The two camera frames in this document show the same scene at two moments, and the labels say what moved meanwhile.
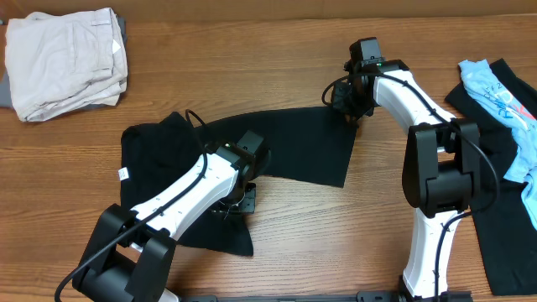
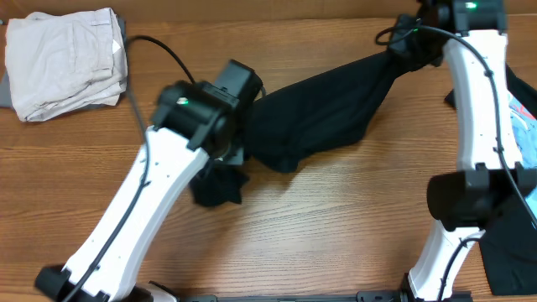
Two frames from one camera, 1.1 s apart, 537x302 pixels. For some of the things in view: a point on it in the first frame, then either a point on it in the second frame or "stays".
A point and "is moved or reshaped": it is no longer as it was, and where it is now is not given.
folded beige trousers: (62, 60) stays
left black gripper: (248, 205) -> (237, 155)
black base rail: (314, 296) stays
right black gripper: (346, 103) -> (403, 32)
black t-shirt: (308, 143) is moved or reshaped
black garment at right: (506, 234) stays
